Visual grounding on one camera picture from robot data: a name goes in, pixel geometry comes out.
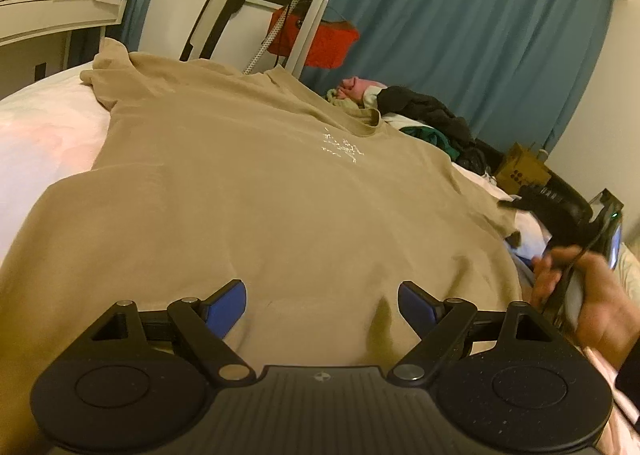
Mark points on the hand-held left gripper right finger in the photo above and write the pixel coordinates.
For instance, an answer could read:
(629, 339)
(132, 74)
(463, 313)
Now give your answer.
(413, 306)

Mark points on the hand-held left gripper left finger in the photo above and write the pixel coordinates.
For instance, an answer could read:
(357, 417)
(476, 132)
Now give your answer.
(229, 306)

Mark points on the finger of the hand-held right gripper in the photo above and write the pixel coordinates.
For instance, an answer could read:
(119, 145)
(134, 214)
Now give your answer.
(522, 201)

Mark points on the beige t-shirt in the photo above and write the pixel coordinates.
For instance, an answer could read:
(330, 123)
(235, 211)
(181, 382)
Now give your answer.
(250, 195)

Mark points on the person's right hand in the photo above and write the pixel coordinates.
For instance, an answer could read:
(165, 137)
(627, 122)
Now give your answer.
(607, 305)

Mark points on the cardboard box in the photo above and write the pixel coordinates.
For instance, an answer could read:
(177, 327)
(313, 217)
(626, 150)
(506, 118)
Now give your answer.
(522, 167)

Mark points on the green garment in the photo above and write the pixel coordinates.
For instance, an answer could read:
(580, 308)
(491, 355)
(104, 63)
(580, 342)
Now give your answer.
(432, 140)

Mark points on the black garment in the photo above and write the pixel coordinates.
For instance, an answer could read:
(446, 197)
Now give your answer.
(430, 110)

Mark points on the wide blue curtain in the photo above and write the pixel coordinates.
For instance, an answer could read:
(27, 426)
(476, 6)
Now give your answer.
(475, 35)

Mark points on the white garment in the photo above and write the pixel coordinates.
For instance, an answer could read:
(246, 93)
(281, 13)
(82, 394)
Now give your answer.
(372, 100)

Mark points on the pink garment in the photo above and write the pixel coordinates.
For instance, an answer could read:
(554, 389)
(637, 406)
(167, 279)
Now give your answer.
(362, 87)

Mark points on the pale green cloth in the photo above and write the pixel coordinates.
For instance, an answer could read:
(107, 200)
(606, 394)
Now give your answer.
(342, 100)

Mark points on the red cloth bag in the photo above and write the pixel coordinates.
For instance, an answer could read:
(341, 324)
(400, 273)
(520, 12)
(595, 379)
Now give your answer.
(325, 45)

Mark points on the garment steamer stand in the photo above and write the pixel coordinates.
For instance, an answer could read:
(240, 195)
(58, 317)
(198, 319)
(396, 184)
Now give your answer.
(314, 10)

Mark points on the white steamer board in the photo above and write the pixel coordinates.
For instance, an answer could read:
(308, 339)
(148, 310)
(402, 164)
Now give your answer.
(212, 17)

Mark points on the black wall socket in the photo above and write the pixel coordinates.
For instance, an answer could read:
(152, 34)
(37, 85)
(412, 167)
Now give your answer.
(40, 71)

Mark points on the white wall shelf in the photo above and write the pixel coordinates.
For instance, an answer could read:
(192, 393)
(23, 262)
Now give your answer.
(50, 17)

